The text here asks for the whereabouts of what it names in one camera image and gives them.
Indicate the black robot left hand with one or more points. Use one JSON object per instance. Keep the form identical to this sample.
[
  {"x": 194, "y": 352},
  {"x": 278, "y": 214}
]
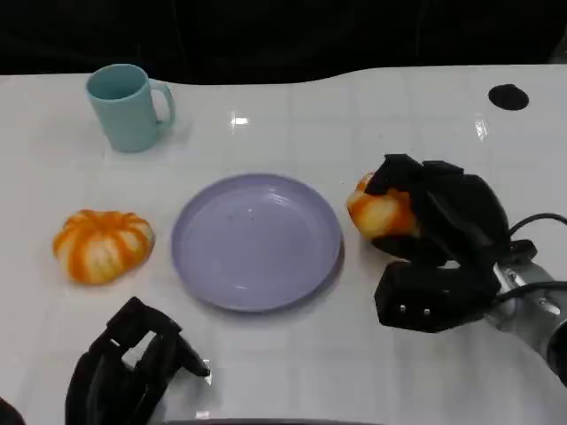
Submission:
[{"x": 115, "y": 372}]

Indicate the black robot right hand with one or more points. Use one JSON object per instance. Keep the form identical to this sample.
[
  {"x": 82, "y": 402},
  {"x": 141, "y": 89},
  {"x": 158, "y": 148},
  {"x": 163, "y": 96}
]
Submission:
[{"x": 460, "y": 212}]

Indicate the orange white toy bread roll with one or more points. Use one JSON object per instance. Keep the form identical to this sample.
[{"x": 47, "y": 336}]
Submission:
[
  {"x": 104, "y": 245},
  {"x": 381, "y": 212}
]

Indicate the lilac plate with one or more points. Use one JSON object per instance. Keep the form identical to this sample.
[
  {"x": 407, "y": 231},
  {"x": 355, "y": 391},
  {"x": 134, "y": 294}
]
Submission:
[{"x": 257, "y": 241}]

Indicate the pale green mug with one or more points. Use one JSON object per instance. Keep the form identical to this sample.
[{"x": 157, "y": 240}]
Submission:
[{"x": 124, "y": 110}]

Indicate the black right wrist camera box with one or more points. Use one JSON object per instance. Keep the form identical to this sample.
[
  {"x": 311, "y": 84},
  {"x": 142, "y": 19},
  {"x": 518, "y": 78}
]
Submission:
[{"x": 425, "y": 296}]

